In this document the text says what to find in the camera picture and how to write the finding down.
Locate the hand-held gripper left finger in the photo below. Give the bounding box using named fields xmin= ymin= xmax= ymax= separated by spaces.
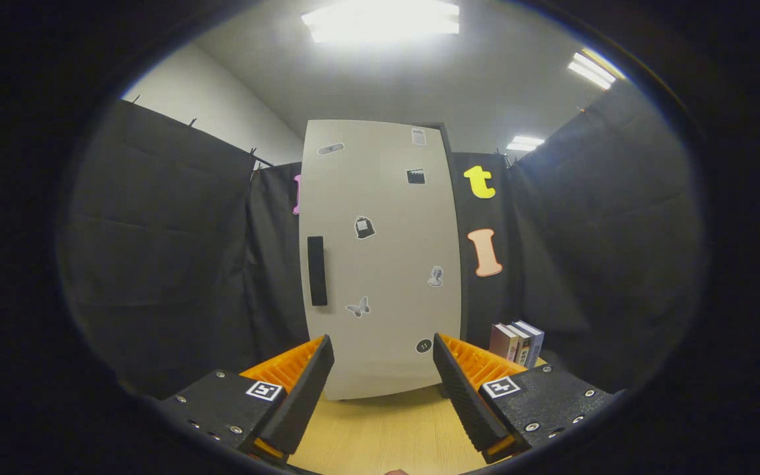
xmin=156 ymin=333 xmax=336 ymax=466

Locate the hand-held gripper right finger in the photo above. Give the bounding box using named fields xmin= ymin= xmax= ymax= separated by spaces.
xmin=433 ymin=332 xmax=615 ymax=464

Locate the black door handle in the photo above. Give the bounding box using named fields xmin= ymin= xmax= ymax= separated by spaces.
xmin=307 ymin=236 xmax=329 ymax=307

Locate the beige cabinet door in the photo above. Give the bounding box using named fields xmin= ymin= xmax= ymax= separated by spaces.
xmin=299 ymin=119 xmax=463 ymax=401

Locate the white book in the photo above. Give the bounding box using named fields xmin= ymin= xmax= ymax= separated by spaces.
xmin=509 ymin=323 xmax=532 ymax=365

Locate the black backdrop cloth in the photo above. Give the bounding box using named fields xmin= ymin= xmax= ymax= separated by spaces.
xmin=57 ymin=82 xmax=707 ymax=400

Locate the dark grey cabinet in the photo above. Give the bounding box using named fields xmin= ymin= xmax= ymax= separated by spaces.
xmin=420 ymin=121 xmax=470 ymax=400

